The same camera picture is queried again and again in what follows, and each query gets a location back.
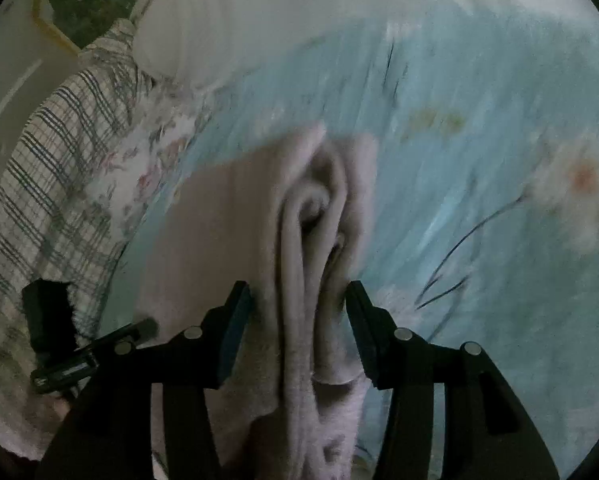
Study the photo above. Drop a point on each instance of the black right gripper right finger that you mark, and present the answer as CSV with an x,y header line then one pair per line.
x,y
487,432

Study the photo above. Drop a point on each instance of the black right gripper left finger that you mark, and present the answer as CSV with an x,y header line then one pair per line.
x,y
107,433

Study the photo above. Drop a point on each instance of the mauve knit sweater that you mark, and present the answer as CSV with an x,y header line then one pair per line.
x,y
292,220

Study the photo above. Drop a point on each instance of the plaid checked blanket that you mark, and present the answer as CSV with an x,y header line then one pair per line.
x,y
48,227

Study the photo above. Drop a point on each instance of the white floral cloth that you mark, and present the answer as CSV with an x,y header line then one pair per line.
x,y
163,127

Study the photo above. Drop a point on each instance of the teal floral bed sheet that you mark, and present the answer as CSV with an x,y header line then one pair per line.
x,y
476,233

